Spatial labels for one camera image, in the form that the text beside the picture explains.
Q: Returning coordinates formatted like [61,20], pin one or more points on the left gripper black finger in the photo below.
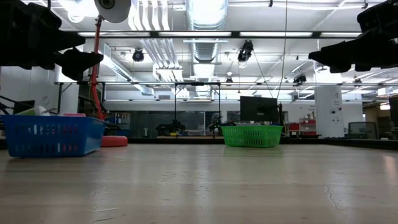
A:
[81,62]
[68,39]

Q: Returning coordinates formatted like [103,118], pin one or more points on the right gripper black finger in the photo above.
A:
[351,51]
[342,68]

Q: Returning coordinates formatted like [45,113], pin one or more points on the green white charger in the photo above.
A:
[26,111]

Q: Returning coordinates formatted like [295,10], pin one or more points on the black background robot arm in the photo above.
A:
[217,124]
[171,127]

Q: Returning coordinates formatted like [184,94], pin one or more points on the red desk lamp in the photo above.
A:
[94,77]

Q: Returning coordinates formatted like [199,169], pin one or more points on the white pillar with signs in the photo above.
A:
[329,105]

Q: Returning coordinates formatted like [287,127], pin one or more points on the black ceiling spotlight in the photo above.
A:
[138,55]
[300,78]

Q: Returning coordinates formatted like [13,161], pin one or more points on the black computer monitor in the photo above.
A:
[394,109]
[258,109]
[26,105]

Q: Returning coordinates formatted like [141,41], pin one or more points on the red white storage cart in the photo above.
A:
[307,126]

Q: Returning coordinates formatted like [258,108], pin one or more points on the blue plastic basket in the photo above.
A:
[62,137]

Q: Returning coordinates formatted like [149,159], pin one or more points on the green plastic basket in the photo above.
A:
[252,137]

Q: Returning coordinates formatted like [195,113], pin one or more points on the black overhead light beam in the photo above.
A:
[217,34]

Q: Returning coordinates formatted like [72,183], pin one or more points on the black table frame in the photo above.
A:
[311,141]

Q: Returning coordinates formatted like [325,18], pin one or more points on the black overhead camera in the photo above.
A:
[245,51]

